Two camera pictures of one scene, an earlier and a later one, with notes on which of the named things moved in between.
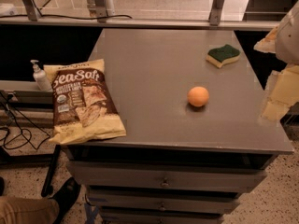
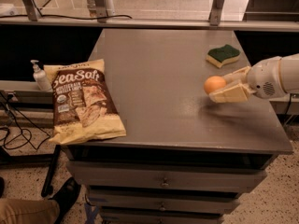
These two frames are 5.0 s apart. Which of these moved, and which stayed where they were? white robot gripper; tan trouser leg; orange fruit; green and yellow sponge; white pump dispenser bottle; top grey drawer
Moved: white robot gripper; orange fruit
Stayed: green and yellow sponge; top grey drawer; white pump dispenser bottle; tan trouser leg
